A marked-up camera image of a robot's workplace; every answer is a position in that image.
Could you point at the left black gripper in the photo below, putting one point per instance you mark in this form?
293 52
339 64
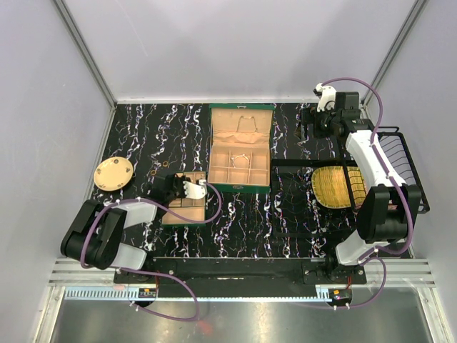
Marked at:
180 181

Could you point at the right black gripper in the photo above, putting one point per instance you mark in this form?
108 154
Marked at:
310 116

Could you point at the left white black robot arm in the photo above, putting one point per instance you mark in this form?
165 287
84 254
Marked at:
97 230

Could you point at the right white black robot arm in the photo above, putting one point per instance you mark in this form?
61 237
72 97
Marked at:
386 218

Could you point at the beige jewelry tray insert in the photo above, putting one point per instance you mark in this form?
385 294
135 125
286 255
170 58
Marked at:
188 208

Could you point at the green jewelry box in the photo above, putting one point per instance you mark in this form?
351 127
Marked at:
240 152

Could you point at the woven bamboo tray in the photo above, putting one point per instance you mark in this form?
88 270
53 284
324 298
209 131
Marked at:
330 188

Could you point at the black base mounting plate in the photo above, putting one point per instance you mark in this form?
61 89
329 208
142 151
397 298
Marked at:
306 270

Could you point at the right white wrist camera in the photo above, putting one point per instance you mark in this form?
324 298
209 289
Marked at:
326 96

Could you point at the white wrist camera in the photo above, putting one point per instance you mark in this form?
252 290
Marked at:
195 190
326 96

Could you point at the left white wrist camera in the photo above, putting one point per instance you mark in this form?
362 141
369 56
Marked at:
195 190

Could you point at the black wire dish rack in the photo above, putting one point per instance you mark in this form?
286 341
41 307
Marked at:
388 156

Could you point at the aluminium rail front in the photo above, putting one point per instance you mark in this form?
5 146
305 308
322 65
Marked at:
82 283

